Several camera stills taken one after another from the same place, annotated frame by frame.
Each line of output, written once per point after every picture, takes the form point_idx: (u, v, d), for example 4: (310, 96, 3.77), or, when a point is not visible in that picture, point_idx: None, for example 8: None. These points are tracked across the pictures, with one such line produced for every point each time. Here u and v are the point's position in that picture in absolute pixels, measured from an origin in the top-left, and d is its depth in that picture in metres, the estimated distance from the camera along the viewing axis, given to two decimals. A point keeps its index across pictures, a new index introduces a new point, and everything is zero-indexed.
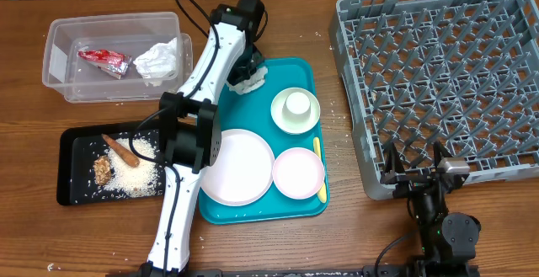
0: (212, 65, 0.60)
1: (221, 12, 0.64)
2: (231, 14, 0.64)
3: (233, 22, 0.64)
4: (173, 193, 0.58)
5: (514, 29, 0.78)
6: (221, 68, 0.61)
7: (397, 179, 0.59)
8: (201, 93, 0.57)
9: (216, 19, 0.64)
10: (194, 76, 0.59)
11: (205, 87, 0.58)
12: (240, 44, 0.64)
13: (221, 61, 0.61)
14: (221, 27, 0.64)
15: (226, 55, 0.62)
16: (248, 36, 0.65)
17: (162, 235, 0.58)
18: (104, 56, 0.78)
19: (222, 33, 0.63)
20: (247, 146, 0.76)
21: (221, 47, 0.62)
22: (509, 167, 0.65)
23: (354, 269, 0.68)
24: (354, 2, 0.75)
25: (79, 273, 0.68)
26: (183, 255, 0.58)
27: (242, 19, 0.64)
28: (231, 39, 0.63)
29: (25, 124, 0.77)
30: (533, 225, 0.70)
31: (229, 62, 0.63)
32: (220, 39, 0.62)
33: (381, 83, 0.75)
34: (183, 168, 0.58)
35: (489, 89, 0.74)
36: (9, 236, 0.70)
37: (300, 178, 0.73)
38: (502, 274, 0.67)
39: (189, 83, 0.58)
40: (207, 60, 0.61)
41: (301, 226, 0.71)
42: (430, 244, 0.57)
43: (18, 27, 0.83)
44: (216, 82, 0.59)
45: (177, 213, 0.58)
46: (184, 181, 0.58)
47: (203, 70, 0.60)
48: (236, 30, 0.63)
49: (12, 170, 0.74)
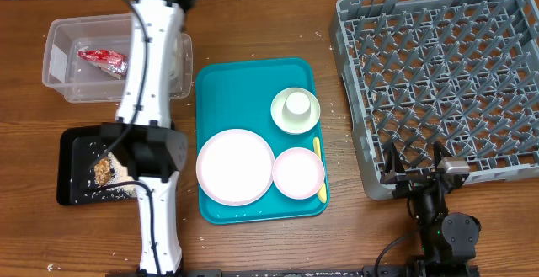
0: (146, 68, 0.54)
1: None
2: None
3: None
4: (148, 205, 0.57)
5: (514, 29, 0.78)
6: (160, 67, 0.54)
7: (397, 179, 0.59)
8: (145, 114, 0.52)
9: None
10: (130, 91, 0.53)
11: (146, 103, 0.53)
12: (173, 21, 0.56)
13: (157, 59, 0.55)
14: (145, 7, 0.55)
15: (159, 46, 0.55)
16: (180, 2, 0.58)
17: (147, 244, 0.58)
18: (104, 56, 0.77)
19: (149, 16, 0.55)
20: (239, 146, 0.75)
21: (152, 39, 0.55)
22: (509, 167, 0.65)
23: (354, 269, 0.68)
24: (354, 2, 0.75)
25: (79, 273, 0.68)
26: (174, 257, 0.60)
27: None
28: (161, 22, 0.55)
29: (25, 124, 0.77)
30: (533, 226, 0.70)
31: (167, 51, 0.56)
32: (146, 27, 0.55)
33: (381, 83, 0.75)
34: (150, 180, 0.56)
35: (489, 89, 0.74)
36: (9, 236, 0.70)
37: (300, 178, 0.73)
38: (502, 274, 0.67)
39: (128, 103, 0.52)
40: (139, 60, 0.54)
41: (301, 226, 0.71)
42: (430, 245, 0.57)
43: (18, 27, 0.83)
44: (157, 93, 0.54)
45: (157, 221, 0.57)
46: (156, 192, 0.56)
47: (138, 78, 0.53)
48: (163, 7, 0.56)
49: (12, 170, 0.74)
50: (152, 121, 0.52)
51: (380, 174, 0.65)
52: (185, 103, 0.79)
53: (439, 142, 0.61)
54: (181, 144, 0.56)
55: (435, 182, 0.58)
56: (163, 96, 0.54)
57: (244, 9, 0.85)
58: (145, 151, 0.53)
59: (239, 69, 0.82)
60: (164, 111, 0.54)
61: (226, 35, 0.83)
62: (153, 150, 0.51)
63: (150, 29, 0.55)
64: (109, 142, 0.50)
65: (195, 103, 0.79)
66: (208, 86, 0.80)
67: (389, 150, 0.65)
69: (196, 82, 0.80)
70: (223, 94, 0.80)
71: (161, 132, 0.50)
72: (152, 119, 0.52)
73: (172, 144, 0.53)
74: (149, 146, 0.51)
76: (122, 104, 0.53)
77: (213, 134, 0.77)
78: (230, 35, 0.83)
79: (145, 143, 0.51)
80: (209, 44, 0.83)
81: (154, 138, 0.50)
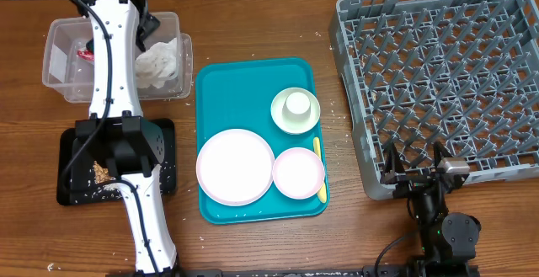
0: (112, 64, 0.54)
1: None
2: None
3: None
4: (135, 202, 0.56)
5: (514, 29, 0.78)
6: (125, 61, 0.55)
7: (397, 178, 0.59)
8: (115, 107, 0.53)
9: None
10: (99, 87, 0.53)
11: (115, 96, 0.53)
12: (131, 16, 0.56)
13: (120, 54, 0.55)
14: (101, 6, 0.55)
15: (121, 41, 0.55)
16: None
17: (141, 243, 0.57)
18: None
19: (106, 14, 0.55)
20: (232, 145, 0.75)
21: (112, 34, 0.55)
22: (509, 167, 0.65)
23: (354, 269, 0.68)
24: (354, 2, 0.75)
25: (79, 273, 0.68)
26: (169, 253, 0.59)
27: None
28: (120, 18, 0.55)
29: (25, 124, 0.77)
30: (533, 226, 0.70)
31: (130, 45, 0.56)
32: (105, 24, 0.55)
33: (381, 83, 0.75)
34: (132, 176, 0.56)
35: (489, 89, 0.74)
36: (9, 236, 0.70)
37: (299, 178, 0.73)
38: (502, 274, 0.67)
39: (98, 99, 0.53)
40: (104, 56, 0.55)
41: (301, 226, 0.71)
42: (430, 245, 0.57)
43: (18, 27, 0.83)
44: (126, 85, 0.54)
45: (146, 218, 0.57)
46: (141, 188, 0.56)
47: (104, 75, 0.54)
48: (118, 5, 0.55)
49: (12, 170, 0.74)
50: (124, 112, 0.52)
51: (380, 173, 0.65)
52: (184, 103, 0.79)
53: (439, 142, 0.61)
54: (157, 136, 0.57)
55: (435, 182, 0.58)
56: (132, 87, 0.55)
57: (244, 9, 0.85)
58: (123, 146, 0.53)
59: (239, 69, 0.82)
60: (136, 102, 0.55)
61: (226, 35, 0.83)
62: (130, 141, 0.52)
63: (109, 26, 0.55)
64: (85, 139, 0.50)
65: (194, 103, 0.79)
66: (208, 86, 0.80)
67: (389, 150, 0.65)
69: (195, 82, 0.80)
70: (223, 94, 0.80)
71: (135, 122, 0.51)
72: (125, 110, 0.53)
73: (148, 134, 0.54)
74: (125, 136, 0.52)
76: (93, 100, 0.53)
77: (212, 134, 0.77)
78: (230, 35, 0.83)
79: (121, 135, 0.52)
80: (209, 44, 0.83)
81: (129, 128, 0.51)
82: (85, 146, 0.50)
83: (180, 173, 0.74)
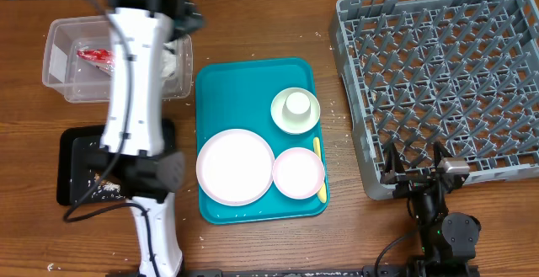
0: (133, 92, 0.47)
1: None
2: None
3: None
4: (144, 221, 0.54)
5: (514, 29, 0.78)
6: (147, 87, 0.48)
7: (397, 179, 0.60)
8: (131, 143, 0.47)
9: (114, 0, 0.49)
10: (115, 115, 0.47)
11: (133, 130, 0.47)
12: (159, 34, 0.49)
13: (142, 79, 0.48)
14: (125, 18, 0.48)
15: (145, 65, 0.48)
16: (168, 3, 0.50)
17: (146, 255, 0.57)
18: (103, 55, 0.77)
19: (131, 29, 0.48)
20: (238, 147, 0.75)
21: (135, 55, 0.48)
22: (509, 167, 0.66)
23: (354, 269, 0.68)
24: (354, 2, 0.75)
25: (79, 273, 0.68)
26: (174, 263, 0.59)
27: None
28: (146, 36, 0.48)
29: (25, 124, 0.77)
30: (533, 225, 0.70)
31: (154, 69, 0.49)
32: (128, 42, 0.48)
33: (381, 83, 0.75)
34: (144, 201, 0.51)
35: (489, 89, 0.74)
36: (9, 236, 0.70)
37: (299, 178, 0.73)
38: (502, 274, 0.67)
39: (114, 130, 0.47)
40: (124, 80, 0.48)
41: (301, 226, 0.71)
42: (429, 246, 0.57)
43: (18, 27, 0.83)
44: (146, 119, 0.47)
45: (154, 236, 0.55)
46: (152, 210, 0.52)
47: (123, 103, 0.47)
48: (145, 19, 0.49)
49: (12, 170, 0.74)
50: (140, 151, 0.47)
51: (380, 174, 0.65)
52: (185, 103, 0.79)
53: (439, 142, 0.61)
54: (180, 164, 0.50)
55: (436, 183, 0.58)
56: (153, 120, 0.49)
57: (244, 9, 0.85)
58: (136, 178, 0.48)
59: (239, 69, 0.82)
60: (156, 135, 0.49)
61: (226, 35, 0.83)
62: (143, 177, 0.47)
63: (131, 45, 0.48)
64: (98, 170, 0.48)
65: (194, 103, 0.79)
66: (208, 86, 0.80)
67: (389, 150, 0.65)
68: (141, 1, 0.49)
69: (196, 83, 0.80)
70: (224, 94, 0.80)
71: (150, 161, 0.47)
72: (141, 150, 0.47)
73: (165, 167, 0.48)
74: (139, 172, 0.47)
76: (106, 130, 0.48)
77: (212, 134, 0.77)
78: (230, 35, 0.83)
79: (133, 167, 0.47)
80: (209, 44, 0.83)
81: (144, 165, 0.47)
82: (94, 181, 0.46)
83: None
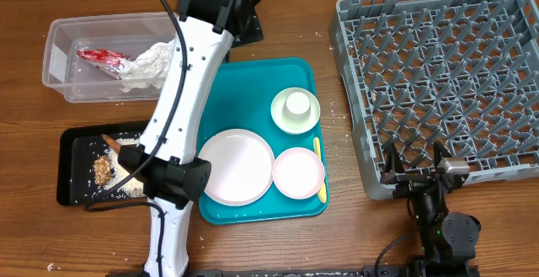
0: (179, 99, 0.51)
1: None
2: None
3: (209, 13, 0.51)
4: (159, 223, 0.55)
5: (514, 29, 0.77)
6: (194, 98, 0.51)
7: (397, 178, 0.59)
8: (166, 148, 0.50)
9: (184, 9, 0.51)
10: (157, 118, 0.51)
11: (170, 135, 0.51)
12: (218, 50, 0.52)
13: (192, 90, 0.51)
14: (191, 29, 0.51)
15: (198, 76, 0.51)
16: (236, 20, 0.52)
17: (154, 256, 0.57)
18: (103, 55, 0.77)
19: (194, 40, 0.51)
20: (246, 152, 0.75)
21: (191, 66, 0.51)
22: (509, 167, 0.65)
23: (354, 269, 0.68)
24: (354, 2, 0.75)
25: (79, 273, 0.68)
26: (179, 268, 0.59)
27: (226, 3, 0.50)
28: (205, 50, 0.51)
29: (25, 124, 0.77)
30: (533, 226, 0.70)
31: (205, 81, 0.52)
32: (189, 51, 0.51)
33: (381, 83, 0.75)
34: (165, 203, 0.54)
35: (489, 89, 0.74)
36: (9, 236, 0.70)
37: (299, 178, 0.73)
38: (502, 274, 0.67)
39: (153, 130, 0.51)
40: (174, 86, 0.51)
41: (301, 226, 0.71)
42: (429, 246, 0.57)
43: (18, 27, 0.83)
44: (185, 129, 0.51)
45: (164, 237, 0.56)
46: (168, 214, 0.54)
47: (168, 107, 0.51)
48: (211, 34, 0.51)
49: (12, 170, 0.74)
50: (172, 157, 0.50)
51: (380, 174, 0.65)
52: None
53: (439, 142, 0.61)
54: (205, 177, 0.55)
55: (436, 183, 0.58)
56: (191, 130, 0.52)
57: None
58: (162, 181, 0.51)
59: (239, 69, 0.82)
60: (190, 146, 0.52)
61: None
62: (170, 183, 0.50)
63: (191, 55, 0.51)
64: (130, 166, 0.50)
65: None
66: None
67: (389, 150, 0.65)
68: (211, 16, 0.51)
69: None
70: (224, 94, 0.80)
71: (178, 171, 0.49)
72: (173, 157, 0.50)
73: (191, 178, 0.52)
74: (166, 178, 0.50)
76: (146, 130, 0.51)
77: (212, 134, 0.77)
78: None
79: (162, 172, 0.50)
80: None
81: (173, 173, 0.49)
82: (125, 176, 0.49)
83: None
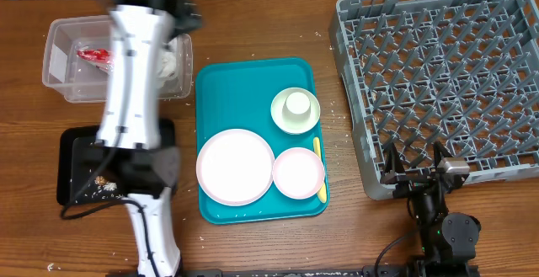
0: (130, 86, 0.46)
1: None
2: None
3: None
4: (141, 219, 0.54)
5: (514, 29, 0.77)
6: (146, 82, 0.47)
7: (397, 179, 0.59)
8: (128, 136, 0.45)
9: None
10: (113, 111, 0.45)
11: (130, 124, 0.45)
12: (160, 30, 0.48)
13: (141, 74, 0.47)
14: (127, 15, 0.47)
15: (144, 60, 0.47)
16: (171, 3, 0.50)
17: (144, 253, 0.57)
18: (103, 55, 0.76)
19: (135, 25, 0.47)
20: (234, 149, 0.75)
21: (135, 51, 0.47)
22: (509, 167, 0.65)
23: (354, 269, 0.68)
24: (354, 2, 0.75)
25: (78, 273, 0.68)
26: (173, 261, 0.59)
27: None
28: (146, 32, 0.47)
29: (25, 124, 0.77)
30: (533, 225, 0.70)
31: (154, 63, 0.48)
32: (129, 38, 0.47)
33: (381, 83, 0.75)
34: (141, 196, 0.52)
35: (489, 89, 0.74)
36: (9, 236, 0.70)
37: (299, 178, 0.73)
38: (502, 274, 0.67)
39: (109, 125, 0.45)
40: (121, 75, 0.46)
41: (301, 226, 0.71)
42: (429, 246, 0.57)
43: (18, 27, 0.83)
44: (143, 114, 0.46)
45: (151, 233, 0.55)
46: (148, 207, 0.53)
47: (120, 97, 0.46)
48: (151, 15, 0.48)
49: (12, 170, 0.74)
50: (136, 145, 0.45)
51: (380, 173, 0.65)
52: (184, 103, 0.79)
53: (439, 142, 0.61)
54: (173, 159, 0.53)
55: (436, 183, 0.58)
56: (151, 115, 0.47)
57: (244, 9, 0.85)
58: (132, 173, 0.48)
59: (239, 69, 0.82)
60: (152, 130, 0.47)
61: (226, 35, 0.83)
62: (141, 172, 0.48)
63: (132, 40, 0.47)
64: None
65: (195, 103, 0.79)
66: (209, 86, 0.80)
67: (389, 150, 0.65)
68: None
69: (196, 83, 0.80)
70: (224, 94, 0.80)
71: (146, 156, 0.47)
72: (139, 143, 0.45)
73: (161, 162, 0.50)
74: (136, 167, 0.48)
76: (104, 125, 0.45)
77: (212, 134, 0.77)
78: (230, 35, 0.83)
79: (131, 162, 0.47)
80: (210, 44, 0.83)
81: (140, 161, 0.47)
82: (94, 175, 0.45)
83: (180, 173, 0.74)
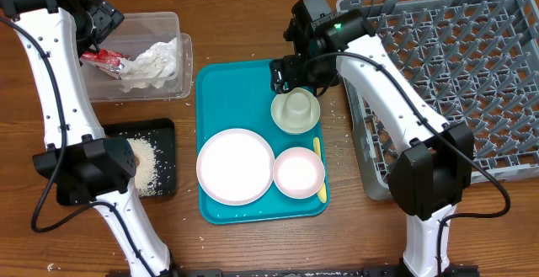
0: (57, 86, 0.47)
1: None
2: None
3: (38, 1, 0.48)
4: (115, 220, 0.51)
5: (514, 29, 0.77)
6: (71, 79, 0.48)
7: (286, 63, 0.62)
8: (72, 134, 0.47)
9: (11, 9, 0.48)
10: (50, 114, 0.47)
11: (69, 120, 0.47)
12: (66, 27, 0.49)
13: (64, 72, 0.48)
14: (27, 21, 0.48)
15: (61, 58, 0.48)
16: (63, 2, 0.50)
17: (131, 254, 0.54)
18: (103, 55, 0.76)
19: (35, 29, 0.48)
20: (223, 146, 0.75)
21: (50, 52, 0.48)
22: (509, 167, 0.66)
23: (354, 269, 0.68)
24: (354, 2, 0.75)
25: (78, 273, 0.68)
26: (162, 255, 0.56)
27: None
28: (54, 31, 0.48)
29: (25, 124, 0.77)
30: (535, 226, 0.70)
31: (73, 60, 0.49)
32: (39, 42, 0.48)
33: None
34: (108, 195, 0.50)
35: (489, 89, 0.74)
36: (9, 236, 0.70)
37: (299, 177, 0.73)
38: (502, 274, 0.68)
39: (50, 127, 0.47)
40: (46, 79, 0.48)
41: (301, 226, 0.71)
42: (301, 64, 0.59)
43: None
44: (80, 108, 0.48)
45: (132, 231, 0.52)
46: (119, 205, 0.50)
47: (52, 98, 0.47)
48: (49, 16, 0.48)
49: (12, 170, 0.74)
50: (83, 137, 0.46)
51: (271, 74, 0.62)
52: (185, 103, 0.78)
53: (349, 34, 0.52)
54: (127, 150, 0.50)
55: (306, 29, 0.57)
56: (86, 108, 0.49)
57: (244, 9, 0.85)
58: (92, 171, 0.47)
59: (239, 69, 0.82)
60: (93, 121, 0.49)
61: (226, 35, 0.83)
62: (98, 165, 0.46)
63: (43, 44, 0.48)
64: (49, 173, 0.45)
65: (194, 103, 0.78)
66: (208, 86, 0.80)
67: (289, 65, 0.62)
68: (39, 2, 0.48)
69: (195, 83, 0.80)
70: (225, 94, 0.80)
71: (97, 145, 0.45)
72: (84, 135, 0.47)
73: (114, 150, 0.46)
74: (91, 163, 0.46)
76: (45, 131, 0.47)
77: (212, 134, 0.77)
78: (230, 34, 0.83)
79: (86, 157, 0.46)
80: (210, 44, 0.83)
81: (92, 151, 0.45)
82: (52, 178, 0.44)
83: (180, 173, 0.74)
